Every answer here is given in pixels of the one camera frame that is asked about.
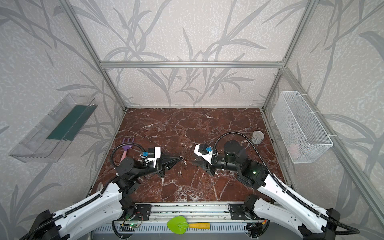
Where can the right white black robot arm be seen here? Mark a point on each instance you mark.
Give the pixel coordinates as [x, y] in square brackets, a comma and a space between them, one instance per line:
[256, 176]

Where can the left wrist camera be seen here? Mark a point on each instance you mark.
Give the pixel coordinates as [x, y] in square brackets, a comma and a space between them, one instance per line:
[152, 156]

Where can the left circuit board with wires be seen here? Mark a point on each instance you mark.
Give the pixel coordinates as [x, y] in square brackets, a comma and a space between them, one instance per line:
[131, 223]

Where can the green yellow toy shovel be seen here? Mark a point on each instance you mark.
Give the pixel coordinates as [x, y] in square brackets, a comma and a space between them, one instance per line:
[179, 225]

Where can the purple pink toy rake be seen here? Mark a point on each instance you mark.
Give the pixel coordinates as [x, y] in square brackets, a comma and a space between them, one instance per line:
[127, 147]

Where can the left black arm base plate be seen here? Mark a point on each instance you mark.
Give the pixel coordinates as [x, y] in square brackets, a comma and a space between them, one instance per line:
[140, 212]

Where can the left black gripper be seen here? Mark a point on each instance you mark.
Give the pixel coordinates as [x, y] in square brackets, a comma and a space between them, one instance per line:
[162, 163]

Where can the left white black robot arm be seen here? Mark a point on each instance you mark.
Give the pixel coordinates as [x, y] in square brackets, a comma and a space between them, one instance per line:
[51, 226]

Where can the small grey metal cup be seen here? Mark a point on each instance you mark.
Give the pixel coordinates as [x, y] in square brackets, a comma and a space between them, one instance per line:
[257, 137]

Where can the circuit board with wires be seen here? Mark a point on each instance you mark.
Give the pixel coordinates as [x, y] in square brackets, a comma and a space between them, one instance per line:
[255, 230]
[131, 223]

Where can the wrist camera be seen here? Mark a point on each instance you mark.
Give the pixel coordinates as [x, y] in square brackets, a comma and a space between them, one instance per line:
[152, 156]
[208, 153]

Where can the clear plastic wall shelf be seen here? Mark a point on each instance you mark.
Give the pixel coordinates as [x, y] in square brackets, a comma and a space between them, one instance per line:
[48, 141]

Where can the white wire mesh basket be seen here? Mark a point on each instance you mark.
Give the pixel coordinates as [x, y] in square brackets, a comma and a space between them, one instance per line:
[301, 131]

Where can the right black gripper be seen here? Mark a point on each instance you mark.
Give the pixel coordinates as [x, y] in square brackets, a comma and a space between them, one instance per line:
[211, 165]

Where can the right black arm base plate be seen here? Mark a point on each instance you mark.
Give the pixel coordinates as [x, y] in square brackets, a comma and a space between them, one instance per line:
[238, 212]

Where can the aluminium front rail frame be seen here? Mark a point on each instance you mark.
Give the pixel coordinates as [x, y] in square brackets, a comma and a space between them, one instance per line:
[195, 210]

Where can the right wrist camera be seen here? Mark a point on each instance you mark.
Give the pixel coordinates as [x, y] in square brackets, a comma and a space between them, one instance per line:
[208, 153]

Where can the right circuit board with wires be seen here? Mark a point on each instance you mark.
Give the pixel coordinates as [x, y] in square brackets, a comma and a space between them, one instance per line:
[255, 230]

